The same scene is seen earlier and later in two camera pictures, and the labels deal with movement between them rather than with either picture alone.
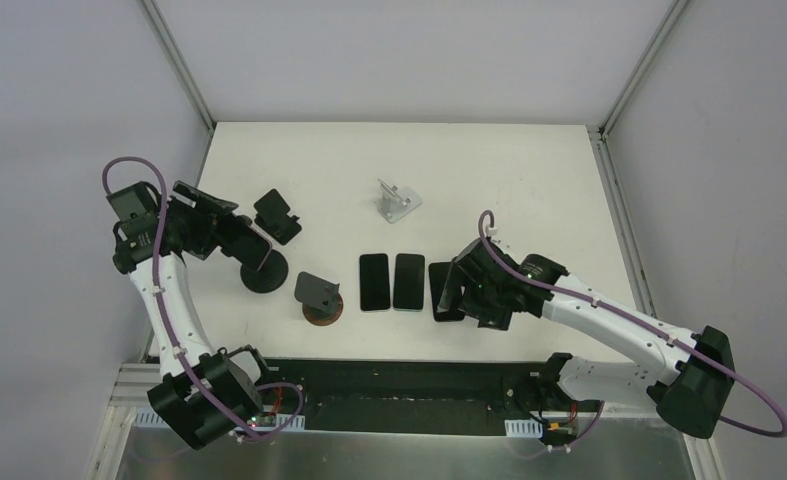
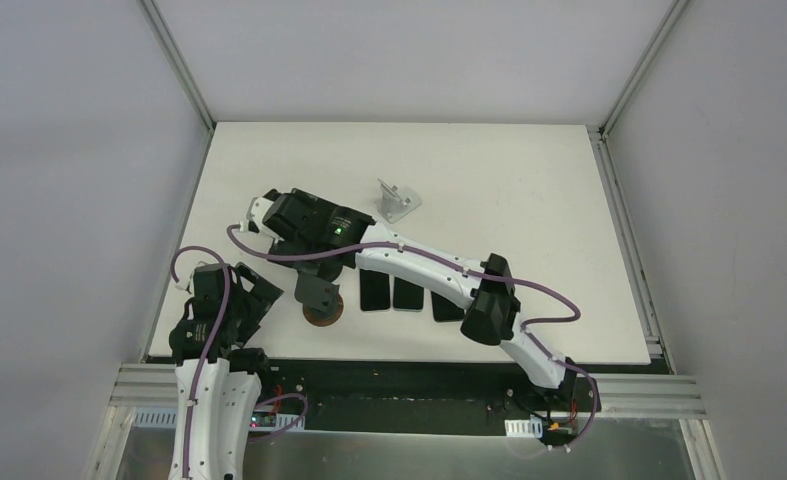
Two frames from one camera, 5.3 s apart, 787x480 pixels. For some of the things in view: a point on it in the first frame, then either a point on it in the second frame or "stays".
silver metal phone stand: (397, 203) stays
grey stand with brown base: (322, 303) stays
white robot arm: (207, 392) -> (225, 405)
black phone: (374, 282) stays
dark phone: (409, 281) stays
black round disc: (270, 276) -> (328, 267)
